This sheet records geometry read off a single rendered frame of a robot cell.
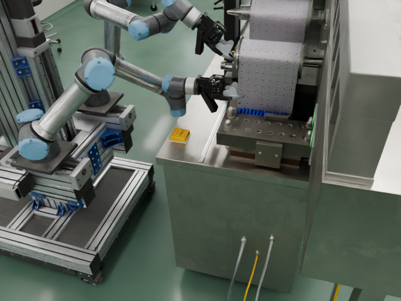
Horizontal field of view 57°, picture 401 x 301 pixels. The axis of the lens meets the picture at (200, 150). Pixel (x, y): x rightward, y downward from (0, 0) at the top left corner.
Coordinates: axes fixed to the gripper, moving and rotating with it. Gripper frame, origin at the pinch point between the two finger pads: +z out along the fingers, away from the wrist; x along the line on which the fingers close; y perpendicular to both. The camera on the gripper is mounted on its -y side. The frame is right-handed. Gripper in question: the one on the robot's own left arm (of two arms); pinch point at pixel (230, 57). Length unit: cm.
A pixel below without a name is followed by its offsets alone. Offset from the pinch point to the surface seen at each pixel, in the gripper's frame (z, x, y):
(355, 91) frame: 4, -89, 55
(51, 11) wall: -195, 339, -310
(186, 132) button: 6.9, -15.1, -34.0
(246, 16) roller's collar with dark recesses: -4.4, 21.6, 9.2
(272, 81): 18.1, -6.7, 7.9
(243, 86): 11.4, -6.6, -2.2
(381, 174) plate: 23, -86, 46
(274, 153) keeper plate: 34.4, -28.4, -3.7
